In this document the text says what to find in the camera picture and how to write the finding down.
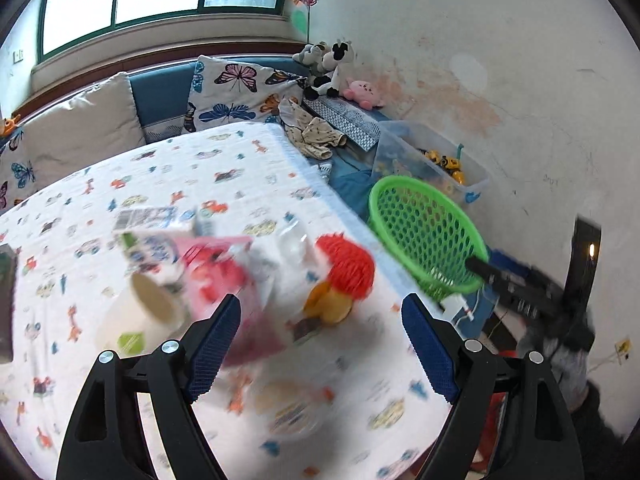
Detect blue sofa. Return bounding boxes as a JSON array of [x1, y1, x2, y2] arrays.
[[125, 56, 416, 223]]

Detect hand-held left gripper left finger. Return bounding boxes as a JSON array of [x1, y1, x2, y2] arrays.
[[56, 293, 243, 480]]

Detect grey patterned pillow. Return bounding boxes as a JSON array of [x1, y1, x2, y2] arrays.
[[302, 96, 383, 152]]

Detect white blue small box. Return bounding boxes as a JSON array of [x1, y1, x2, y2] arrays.
[[122, 230, 182, 282]]

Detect white power adapter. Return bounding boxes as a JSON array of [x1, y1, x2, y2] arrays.
[[440, 294, 474, 321]]

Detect red foam net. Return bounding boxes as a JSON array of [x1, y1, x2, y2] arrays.
[[315, 233, 376, 297]]

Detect green plastic basket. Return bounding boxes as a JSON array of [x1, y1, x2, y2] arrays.
[[368, 175, 493, 298]]

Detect white tissue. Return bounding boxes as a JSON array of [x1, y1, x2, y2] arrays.
[[245, 242, 282, 311]]

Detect clear plastic cup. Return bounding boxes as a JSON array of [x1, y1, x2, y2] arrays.
[[274, 222, 321, 273]]

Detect white cushion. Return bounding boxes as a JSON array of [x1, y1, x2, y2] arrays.
[[22, 72, 146, 191]]

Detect red object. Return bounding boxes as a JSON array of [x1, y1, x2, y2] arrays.
[[479, 350, 512, 463]]

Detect grey plush toy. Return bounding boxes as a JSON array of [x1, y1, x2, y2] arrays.
[[292, 42, 328, 78]]

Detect pink plush toy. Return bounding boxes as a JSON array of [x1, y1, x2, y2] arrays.
[[341, 79, 386, 110]]

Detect white paper cup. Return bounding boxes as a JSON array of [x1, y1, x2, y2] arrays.
[[95, 272, 191, 357]]

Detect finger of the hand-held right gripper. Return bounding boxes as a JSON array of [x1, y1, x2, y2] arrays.
[[465, 257, 531, 306]]

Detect dark green box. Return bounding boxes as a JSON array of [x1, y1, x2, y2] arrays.
[[0, 244, 19, 365]]

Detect clear plastic storage box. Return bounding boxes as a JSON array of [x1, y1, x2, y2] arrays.
[[372, 121, 492, 206]]

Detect black white cow plush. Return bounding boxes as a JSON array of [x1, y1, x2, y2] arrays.
[[305, 39, 357, 101]]

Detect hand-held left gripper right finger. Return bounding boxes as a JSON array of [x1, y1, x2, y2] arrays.
[[401, 293, 586, 480]]

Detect beige printed baby clothes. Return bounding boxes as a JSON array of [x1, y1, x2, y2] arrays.
[[278, 99, 348, 161]]

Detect butterfly print cushion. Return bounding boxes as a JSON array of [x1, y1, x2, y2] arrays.
[[0, 127, 40, 213], [182, 55, 308, 135]]

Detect clear plastic wrapper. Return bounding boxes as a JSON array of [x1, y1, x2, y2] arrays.
[[114, 204, 221, 238]]

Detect pink packet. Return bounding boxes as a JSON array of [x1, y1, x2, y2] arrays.
[[177, 235, 286, 368]]

